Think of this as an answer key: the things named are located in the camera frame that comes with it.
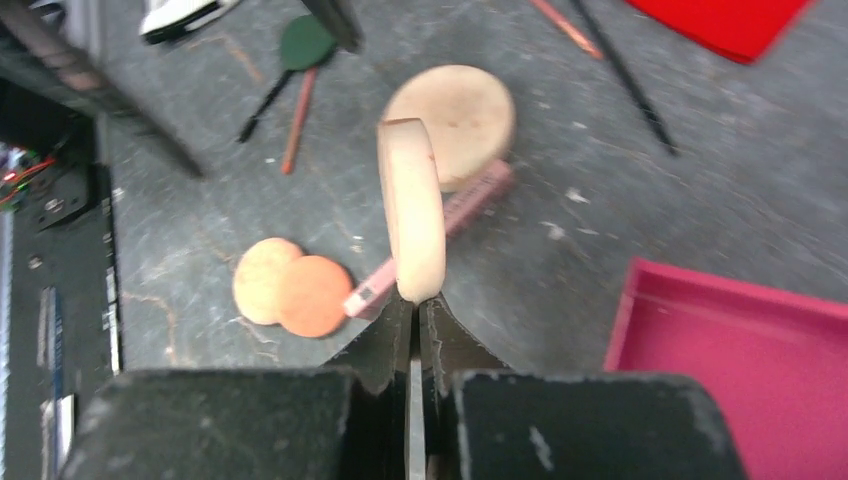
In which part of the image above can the black pink drawer organizer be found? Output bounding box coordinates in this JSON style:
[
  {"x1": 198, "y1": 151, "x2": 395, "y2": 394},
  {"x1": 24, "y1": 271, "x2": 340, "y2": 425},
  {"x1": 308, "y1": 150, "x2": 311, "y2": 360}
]
[{"x1": 604, "y1": 258, "x2": 847, "y2": 479}]

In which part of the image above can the red cloth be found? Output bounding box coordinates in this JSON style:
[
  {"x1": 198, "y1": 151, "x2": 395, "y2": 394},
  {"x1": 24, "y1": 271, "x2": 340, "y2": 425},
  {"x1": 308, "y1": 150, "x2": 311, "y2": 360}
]
[{"x1": 628, "y1": 0, "x2": 811, "y2": 65}]

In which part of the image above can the rose pencil near mirror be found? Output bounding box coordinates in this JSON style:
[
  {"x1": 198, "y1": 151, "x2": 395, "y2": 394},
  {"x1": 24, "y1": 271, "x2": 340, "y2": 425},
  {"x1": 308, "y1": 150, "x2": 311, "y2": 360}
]
[{"x1": 281, "y1": 67, "x2": 319, "y2": 175}]

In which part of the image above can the black eyeliner pencil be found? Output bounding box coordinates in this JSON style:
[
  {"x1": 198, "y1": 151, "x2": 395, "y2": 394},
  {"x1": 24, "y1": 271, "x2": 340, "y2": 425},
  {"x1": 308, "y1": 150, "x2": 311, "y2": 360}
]
[{"x1": 572, "y1": 0, "x2": 679, "y2": 157}]

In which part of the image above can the large beige powder puff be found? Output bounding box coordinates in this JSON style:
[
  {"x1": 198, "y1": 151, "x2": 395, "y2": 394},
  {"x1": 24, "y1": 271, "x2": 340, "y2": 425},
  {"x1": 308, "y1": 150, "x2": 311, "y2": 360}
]
[{"x1": 377, "y1": 118, "x2": 446, "y2": 304}]

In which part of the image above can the orange round sponge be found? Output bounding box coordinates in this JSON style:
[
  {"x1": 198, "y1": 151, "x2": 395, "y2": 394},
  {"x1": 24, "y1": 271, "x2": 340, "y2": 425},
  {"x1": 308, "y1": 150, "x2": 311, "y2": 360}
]
[
  {"x1": 232, "y1": 237, "x2": 303, "y2": 325},
  {"x1": 278, "y1": 255, "x2": 353, "y2": 338}
]

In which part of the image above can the pink lip pencil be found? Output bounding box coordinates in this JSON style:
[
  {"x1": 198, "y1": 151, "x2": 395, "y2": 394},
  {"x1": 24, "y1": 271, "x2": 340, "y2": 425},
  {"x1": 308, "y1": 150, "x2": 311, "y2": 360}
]
[{"x1": 531, "y1": 0, "x2": 603, "y2": 60}]

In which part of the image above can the green round mirror brush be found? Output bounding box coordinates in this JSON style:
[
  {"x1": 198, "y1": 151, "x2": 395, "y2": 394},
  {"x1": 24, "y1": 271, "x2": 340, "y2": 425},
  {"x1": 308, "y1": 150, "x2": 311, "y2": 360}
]
[{"x1": 237, "y1": 14, "x2": 337, "y2": 143}]

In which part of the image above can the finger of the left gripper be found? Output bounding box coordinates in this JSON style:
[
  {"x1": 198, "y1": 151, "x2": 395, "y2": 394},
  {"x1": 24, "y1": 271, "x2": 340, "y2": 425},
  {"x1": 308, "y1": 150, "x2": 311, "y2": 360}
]
[
  {"x1": 301, "y1": 0, "x2": 363, "y2": 53},
  {"x1": 1, "y1": 1, "x2": 204, "y2": 178}
]

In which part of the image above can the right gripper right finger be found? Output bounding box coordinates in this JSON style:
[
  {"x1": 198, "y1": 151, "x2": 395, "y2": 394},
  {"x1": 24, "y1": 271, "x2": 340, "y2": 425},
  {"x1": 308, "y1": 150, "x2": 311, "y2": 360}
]
[{"x1": 418, "y1": 297, "x2": 747, "y2": 479}]

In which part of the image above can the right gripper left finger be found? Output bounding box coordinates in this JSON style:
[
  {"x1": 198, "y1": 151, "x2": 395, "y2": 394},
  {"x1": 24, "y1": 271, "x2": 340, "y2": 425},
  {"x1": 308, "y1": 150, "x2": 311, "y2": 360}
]
[{"x1": 60, "y1": 301, "x2": 412, "y2": 479}]

